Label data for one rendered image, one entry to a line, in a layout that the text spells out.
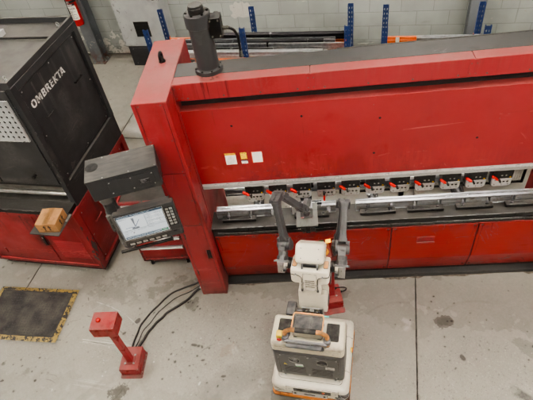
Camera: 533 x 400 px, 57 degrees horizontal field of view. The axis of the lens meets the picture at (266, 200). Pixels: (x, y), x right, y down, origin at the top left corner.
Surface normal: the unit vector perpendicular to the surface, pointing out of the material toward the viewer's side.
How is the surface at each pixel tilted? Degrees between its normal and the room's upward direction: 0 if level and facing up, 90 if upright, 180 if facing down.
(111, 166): 0
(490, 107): 90
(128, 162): 0
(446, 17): 90
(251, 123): 90
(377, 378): 0
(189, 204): 90
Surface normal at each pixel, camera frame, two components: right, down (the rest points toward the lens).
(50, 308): -0.12, -0.69
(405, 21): -0.18, 0.73
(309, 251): -0.22, 0.07
